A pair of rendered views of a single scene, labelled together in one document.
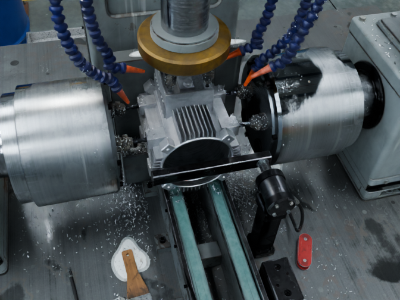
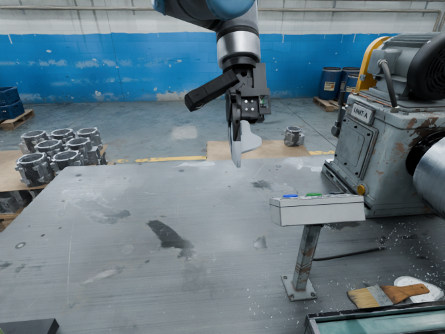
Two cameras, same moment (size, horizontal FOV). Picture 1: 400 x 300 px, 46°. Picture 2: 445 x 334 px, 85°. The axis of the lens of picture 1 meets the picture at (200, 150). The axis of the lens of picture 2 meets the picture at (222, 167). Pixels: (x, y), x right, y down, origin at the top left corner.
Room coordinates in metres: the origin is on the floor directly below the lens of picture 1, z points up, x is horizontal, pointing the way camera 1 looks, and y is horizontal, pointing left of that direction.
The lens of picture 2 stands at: (0.11, -0.33, 1.36)
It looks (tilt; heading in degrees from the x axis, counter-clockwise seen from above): 29 degrees down; 102
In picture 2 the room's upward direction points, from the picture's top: straight up
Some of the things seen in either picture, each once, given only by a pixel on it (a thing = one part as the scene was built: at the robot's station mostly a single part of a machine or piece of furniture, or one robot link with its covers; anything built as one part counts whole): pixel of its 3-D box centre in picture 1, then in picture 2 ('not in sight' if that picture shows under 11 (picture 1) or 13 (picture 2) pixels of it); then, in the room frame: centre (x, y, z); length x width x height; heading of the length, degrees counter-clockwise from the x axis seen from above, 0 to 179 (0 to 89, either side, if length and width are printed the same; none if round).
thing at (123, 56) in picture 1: (171, 97); not in sight; (0.87, 0.08, 0.97); 0.30 x 0.11 x 0.34; 107
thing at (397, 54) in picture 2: not in sight; (388, 99); (0.50, 0.63, 1.16); 0.33 x 0.26 x 0.42; 107
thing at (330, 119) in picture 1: (307, 103); not in sight; (0.81, -0.24, 1.04); 0.41 x 0.25 x 0.25; 107
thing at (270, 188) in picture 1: (257, 152); not in sight; (0.75, -0.14, 0.92); 0.45 x 0.13 x 0.24; 17
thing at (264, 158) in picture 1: (212, 168); not in sight; (0.62, -0.03, 1.01); 0.26 x 0.04 x 0.03; 107
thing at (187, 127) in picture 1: (186, 130); not in sight; (0.72, 0.03, 1.01); 0.20 x 0.19 x 0.19; 17
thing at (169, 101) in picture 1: (183, 86); not in sight; (0.76, 0.04, 1.11); 0.12 x 0.11 x 0.07; 17
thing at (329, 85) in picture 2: not in sight; (351, 88); (1.63, 5.19, 0.37); 1.20 x 0.80 x 0.74; 12
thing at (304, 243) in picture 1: (304, 251); not in sight; (0.56, -0.26, 0.81); 0.09 x 0.03 x 0.02; 173
